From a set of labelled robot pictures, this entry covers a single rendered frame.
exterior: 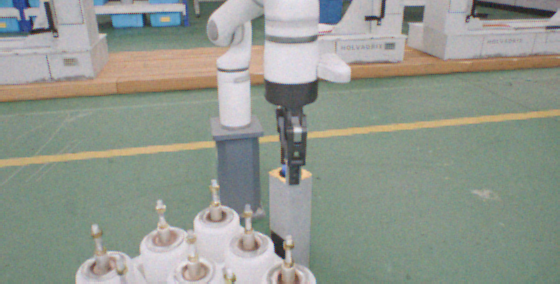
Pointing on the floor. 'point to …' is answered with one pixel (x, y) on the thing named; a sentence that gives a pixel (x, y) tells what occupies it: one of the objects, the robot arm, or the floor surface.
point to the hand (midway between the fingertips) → (290, 166)
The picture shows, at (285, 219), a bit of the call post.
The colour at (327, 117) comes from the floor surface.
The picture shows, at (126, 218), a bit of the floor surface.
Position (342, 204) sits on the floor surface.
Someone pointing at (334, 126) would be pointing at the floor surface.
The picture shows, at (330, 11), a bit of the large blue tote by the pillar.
